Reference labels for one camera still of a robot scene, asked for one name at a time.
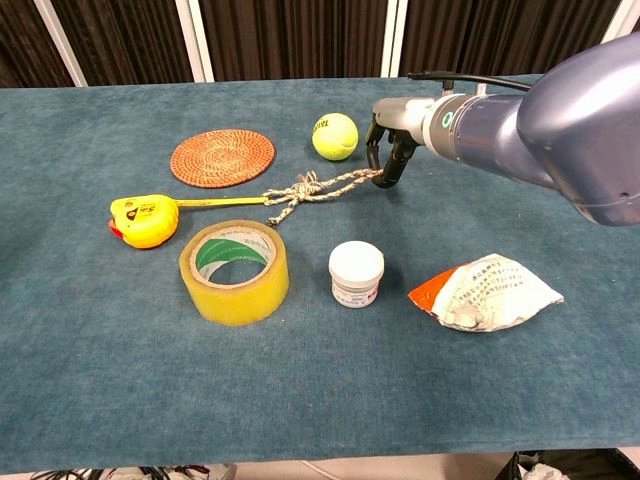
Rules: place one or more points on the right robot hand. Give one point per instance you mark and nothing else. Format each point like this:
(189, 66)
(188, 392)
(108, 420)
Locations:
(400, 112)

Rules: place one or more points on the yellow tape measure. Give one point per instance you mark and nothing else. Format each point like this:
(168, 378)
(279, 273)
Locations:
(147, 220)

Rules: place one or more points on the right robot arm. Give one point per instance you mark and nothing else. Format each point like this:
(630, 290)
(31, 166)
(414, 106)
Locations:
(540, 125)

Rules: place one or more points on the clear packing tape roll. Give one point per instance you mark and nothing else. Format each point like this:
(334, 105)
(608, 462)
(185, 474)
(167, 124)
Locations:
(240, 295)

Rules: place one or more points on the yellow tennis ball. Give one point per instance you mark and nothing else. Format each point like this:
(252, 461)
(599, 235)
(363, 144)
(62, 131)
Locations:
(335, 136)

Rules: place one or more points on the small white plastic jar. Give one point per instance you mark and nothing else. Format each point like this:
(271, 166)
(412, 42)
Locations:
(356, 280)

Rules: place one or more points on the round woven rattan coaster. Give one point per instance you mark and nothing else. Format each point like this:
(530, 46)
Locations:
(222, 158)

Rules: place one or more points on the crumpled white orange snack bag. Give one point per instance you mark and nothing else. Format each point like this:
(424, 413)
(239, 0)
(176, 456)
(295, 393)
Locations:
(490, 295)

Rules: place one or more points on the teal table cloth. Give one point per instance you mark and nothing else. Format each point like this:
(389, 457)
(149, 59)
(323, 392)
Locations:
(150, 375)

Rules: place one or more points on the black box under table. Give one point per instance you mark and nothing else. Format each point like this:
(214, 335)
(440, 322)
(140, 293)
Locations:
(575, 465)

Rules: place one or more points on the white partition post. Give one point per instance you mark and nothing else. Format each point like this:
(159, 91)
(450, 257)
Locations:
(620, 20)
(195, 40)
(394, 37)
(60, 40)

